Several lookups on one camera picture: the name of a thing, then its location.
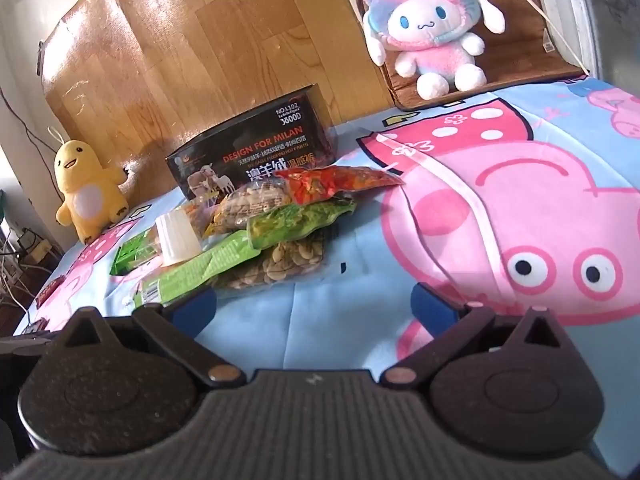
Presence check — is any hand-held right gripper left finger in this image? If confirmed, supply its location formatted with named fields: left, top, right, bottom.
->
left=50, top=286, right=247, bottom=389

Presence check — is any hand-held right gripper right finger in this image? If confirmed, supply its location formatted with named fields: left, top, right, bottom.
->
left=381, top=282, right=574, bottom=389

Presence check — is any long light green packet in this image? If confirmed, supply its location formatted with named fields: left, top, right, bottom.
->
left=134, top=232, right=263, bottom=308

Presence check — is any white plastic cup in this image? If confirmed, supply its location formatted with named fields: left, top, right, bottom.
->
left=155, top=210, right=202, bottom=267

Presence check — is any small green packet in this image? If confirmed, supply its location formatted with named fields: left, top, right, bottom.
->
left=109, top=227, right=166, bottom=277

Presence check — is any green pumpkin seed packet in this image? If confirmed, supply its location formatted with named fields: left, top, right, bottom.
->
left=210, top=197, right=358, bottom=293

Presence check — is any red peanut packet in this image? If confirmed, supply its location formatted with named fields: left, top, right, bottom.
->
left=207, top=165, right=406, bottom=236

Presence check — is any black printed cardboard box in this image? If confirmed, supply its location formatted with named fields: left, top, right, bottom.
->
left=165, top=84, right=342, bottom=207

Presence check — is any small red packet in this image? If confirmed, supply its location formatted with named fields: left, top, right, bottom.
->
left=34, top=279, right=65, bottom=307

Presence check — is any printed cartoon blanket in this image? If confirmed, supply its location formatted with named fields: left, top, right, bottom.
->
left=12, top=75, right=640, bottom=466

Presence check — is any beige power strip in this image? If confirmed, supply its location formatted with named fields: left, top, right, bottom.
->
left=19, top=237, right=54, bottom=264

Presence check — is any yellow duck plush toy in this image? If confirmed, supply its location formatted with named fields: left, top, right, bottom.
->
left=47, top=127, right=131, bottom=245

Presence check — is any wood-look board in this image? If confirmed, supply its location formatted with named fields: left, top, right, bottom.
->
left=37, top=0, right=396, bottom=201

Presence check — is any brown cushion mat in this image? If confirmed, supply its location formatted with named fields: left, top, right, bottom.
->
left=356, top=0, right=591, bottom=112

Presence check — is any pink and white plush toy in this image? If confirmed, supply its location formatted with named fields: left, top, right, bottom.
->
left=361, top=0, right=506, bottom=101

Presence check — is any black wall cable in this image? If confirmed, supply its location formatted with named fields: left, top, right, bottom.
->
left=0, top=87, right=62, bottom=161

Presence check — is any white cushion cable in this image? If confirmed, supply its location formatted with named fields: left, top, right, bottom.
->
left=484, top=0, right=590, bottom=75

